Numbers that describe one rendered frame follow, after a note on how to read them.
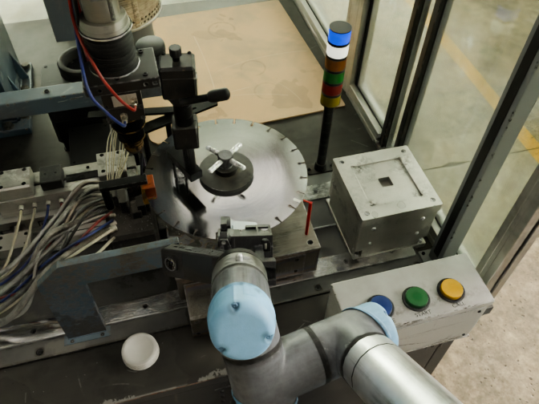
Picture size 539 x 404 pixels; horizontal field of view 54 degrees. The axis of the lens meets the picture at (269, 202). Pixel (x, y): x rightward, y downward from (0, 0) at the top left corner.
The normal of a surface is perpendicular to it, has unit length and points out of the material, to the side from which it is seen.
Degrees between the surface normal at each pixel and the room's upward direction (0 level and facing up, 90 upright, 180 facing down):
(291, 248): 0
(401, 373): 32
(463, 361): 0
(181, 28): 0
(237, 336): 56
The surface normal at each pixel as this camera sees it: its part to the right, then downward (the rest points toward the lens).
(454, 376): 0.03, -0.64
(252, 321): 0.07, 0.28
